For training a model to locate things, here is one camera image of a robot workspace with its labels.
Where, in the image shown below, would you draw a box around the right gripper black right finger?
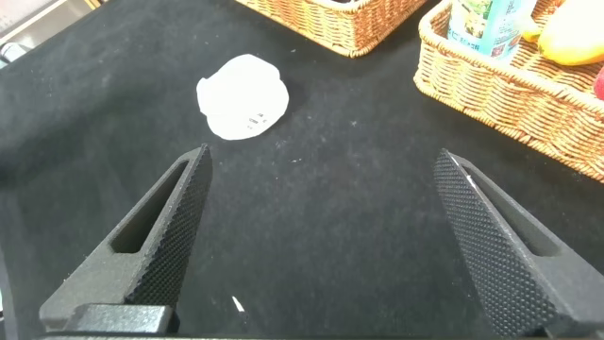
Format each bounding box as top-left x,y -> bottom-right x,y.
432,147 -> 604,339

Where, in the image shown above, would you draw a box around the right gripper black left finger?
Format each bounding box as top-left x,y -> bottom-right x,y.
39,143 -> 214,332

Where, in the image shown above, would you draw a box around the white round lid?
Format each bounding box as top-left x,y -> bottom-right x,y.
195,53 -> 291,142

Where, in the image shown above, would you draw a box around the yellow lemon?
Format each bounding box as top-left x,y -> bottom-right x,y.
537,0 -> 604,67

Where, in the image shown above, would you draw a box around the water bottle blue cap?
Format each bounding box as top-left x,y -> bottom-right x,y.
446,0 -> 540,63

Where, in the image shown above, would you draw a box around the black table cloth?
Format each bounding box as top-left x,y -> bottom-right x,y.
0,0 -> 604,340

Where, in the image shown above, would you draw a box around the yellow banana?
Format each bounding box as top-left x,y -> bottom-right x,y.
520,16 -> 544,44

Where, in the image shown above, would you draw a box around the wicker basket brown handles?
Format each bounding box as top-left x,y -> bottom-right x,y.
412,0 -> 604,185
234,0 -> 428,60

